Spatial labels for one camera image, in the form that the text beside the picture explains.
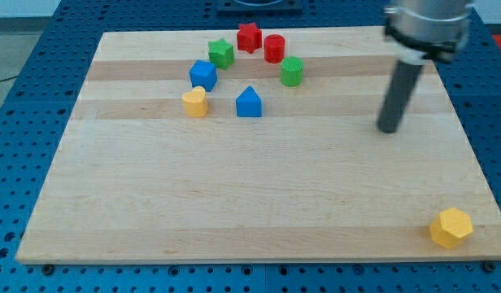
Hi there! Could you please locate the blue triangle block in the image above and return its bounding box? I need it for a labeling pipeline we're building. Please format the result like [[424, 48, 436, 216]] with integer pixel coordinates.
[[236, 86, 263, 117]]

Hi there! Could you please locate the yellow hexagon block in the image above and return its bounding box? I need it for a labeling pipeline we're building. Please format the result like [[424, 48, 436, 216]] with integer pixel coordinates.
[[429, 208, 473, 249]]

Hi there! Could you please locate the light wooden board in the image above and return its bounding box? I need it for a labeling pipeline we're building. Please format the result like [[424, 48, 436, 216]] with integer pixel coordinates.
[[16, 27, 501, 265]]

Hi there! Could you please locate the green cylinder block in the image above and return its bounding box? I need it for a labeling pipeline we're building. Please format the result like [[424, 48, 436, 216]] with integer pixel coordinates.
[[280, 56, 304, 87]]

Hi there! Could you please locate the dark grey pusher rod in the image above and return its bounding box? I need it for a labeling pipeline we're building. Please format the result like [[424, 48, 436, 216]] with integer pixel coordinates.
[[377, 60, 423, 133]]

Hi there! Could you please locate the red star block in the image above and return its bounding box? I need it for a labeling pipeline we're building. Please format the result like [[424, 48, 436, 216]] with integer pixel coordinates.
[[237, 23, 262, 54]]

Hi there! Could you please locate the blue cube block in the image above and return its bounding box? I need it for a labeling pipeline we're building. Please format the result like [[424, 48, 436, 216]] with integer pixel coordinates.
[[189, 60, 217, 92]]

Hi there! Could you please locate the red cylinder block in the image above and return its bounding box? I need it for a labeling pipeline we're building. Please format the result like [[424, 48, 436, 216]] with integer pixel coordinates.
[[264, 34, 285, 63]]

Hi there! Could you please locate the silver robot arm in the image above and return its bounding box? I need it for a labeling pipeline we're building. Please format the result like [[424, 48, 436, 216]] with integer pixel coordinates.
[[384, 0, 474, 65]]

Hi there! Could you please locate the yellow heart block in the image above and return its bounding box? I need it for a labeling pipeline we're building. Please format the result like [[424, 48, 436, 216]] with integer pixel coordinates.
[[181, 86, 208, 118]]

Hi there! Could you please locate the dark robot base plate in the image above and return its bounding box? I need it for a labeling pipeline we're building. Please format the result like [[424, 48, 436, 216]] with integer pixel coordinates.
[[216, 0, 305, 14]]

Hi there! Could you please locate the green star block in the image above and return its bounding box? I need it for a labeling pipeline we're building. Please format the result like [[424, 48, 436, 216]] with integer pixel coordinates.
[[208, 38, 235, 70]]

